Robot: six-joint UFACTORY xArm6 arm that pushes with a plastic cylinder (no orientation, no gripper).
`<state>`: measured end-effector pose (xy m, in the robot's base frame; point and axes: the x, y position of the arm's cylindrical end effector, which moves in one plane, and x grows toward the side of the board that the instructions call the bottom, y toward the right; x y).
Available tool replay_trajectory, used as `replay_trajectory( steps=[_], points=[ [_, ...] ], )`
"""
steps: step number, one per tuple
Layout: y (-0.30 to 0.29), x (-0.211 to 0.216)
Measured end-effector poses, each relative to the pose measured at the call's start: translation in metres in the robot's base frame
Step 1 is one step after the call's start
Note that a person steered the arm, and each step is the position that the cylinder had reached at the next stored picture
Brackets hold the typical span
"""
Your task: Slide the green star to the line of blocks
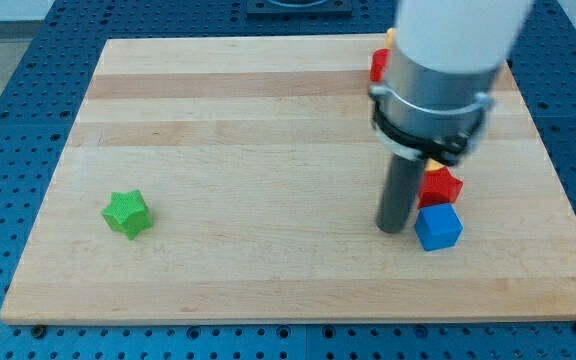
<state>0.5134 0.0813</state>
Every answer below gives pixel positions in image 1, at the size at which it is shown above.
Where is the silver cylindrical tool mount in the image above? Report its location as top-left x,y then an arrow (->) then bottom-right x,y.
369,46 -> 495,166

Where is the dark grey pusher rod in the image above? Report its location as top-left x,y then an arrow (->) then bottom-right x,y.
376,155 -> 426,234

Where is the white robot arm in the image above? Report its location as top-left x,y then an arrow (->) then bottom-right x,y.
369,0 -> 533,233

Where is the yellow block behind star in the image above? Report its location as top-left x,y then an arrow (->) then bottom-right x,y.
425,159 -> 444,171

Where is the red star block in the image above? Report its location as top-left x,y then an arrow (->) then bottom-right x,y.
417,167 -> 464,209

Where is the green star block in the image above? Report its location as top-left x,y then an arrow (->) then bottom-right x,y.
101,190 -> 153,240

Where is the blue cube block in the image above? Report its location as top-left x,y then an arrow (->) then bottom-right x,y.
414,203 -> 464,251

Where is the red block at top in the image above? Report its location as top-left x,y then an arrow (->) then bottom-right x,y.
370,48 -> 390,83

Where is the yellow block at top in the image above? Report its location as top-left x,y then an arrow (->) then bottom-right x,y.
385,27 -> 396,49

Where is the wooden board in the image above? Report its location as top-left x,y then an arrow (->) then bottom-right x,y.
0,34 -> 576,325

